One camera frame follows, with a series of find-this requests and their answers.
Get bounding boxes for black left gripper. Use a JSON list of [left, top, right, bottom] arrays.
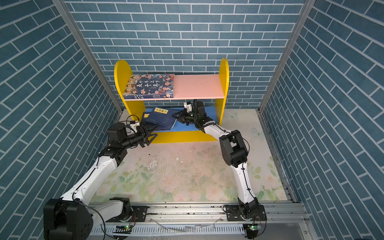
[[120, 124, 158, 151]]

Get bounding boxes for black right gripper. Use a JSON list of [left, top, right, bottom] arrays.
[[172, 109, 200, 127]]

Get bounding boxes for colourful illustrated history book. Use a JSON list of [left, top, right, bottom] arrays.
[[123, 74, 175, 101]]

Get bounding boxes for navy book yellow label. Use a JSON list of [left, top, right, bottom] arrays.
[[142, 112, 176, 131]]

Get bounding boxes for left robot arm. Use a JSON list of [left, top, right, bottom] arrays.
[[44, 123, 157, 240]]

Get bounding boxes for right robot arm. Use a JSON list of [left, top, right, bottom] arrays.
[[172, 100, 267, 222]]

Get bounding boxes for yellow pink blue bookshelf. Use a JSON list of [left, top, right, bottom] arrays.
[[114, 58, 230, 144]]

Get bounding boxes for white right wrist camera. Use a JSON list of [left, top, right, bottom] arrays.
[[184, 101, 193, 113]]

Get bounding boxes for aluminium frame rail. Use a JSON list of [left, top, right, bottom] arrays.
[[52, 200, 319, 240]]

